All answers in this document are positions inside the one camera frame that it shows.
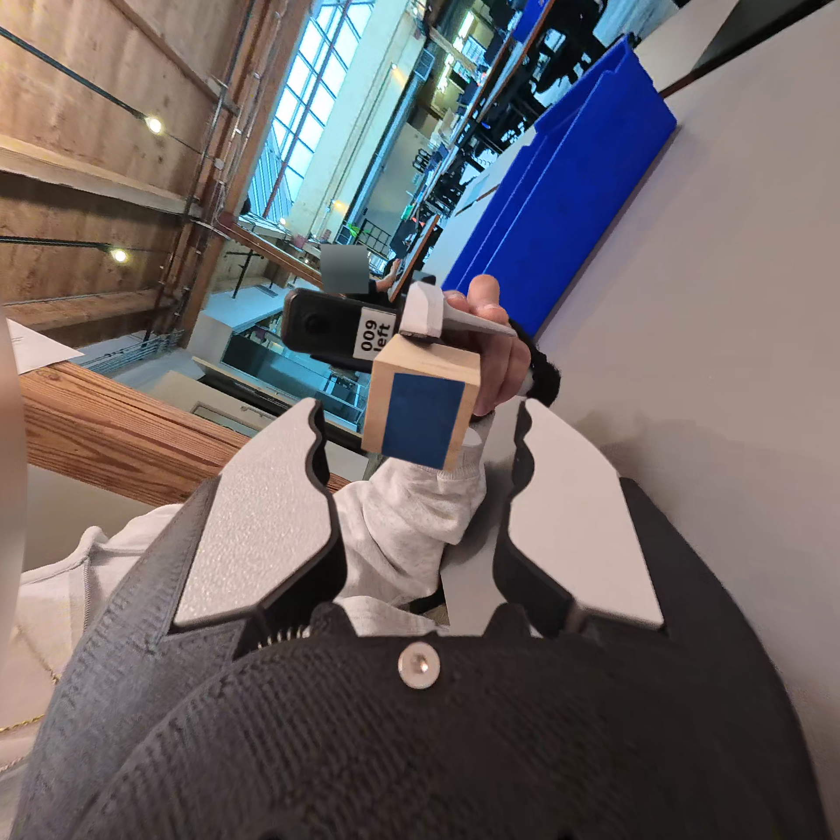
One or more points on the round ceiling lamp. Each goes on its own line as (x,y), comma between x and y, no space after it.
(154,124)
(119,255)

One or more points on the white printed paper sheet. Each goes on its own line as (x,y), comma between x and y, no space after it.
(39,348)

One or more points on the person's light grey hoodie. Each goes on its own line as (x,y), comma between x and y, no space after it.
(65,590)

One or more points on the large skylight window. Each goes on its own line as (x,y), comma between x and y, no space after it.
(308,98)

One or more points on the blue plastic bin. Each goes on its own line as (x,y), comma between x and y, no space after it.
(577,184)

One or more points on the wooden cube with blue face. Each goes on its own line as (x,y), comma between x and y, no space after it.
(420,420)

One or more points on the office desks and chairs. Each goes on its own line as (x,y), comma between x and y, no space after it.
(459,164)

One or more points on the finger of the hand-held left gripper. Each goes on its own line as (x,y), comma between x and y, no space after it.
(423,312)

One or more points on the person's left forearm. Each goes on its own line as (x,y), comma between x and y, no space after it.
(407,531)

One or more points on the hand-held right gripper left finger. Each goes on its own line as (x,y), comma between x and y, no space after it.
(262,525)

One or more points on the wooden ceiling beam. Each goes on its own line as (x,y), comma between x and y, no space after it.
(131,426)

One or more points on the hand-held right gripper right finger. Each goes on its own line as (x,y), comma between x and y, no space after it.
(577,531)

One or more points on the person's left hand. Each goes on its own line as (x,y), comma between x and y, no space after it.
(502,367)

